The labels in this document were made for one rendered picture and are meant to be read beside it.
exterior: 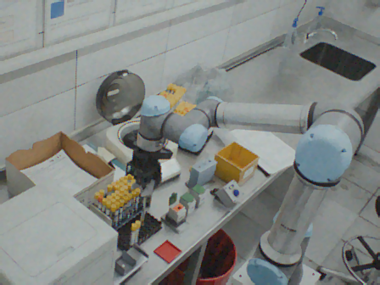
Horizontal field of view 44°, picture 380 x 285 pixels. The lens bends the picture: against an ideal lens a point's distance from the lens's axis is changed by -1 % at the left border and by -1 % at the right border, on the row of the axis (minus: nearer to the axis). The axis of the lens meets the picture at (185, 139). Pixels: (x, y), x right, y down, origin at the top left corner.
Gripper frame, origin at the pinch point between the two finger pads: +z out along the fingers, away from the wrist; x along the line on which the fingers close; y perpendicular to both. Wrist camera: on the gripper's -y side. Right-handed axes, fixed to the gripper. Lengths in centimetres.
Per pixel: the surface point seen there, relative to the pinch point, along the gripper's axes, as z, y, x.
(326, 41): 18, -217, -30
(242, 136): 16, -73, -6
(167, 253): 17.5, 1.0, 13.0
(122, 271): 12.0, 20.0, 10.6
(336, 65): 30, -216, -17
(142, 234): 15.5, 2.6, 3.2
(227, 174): 13.4, -43.0, 5.8
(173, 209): 10.0, -9.4, 5.4
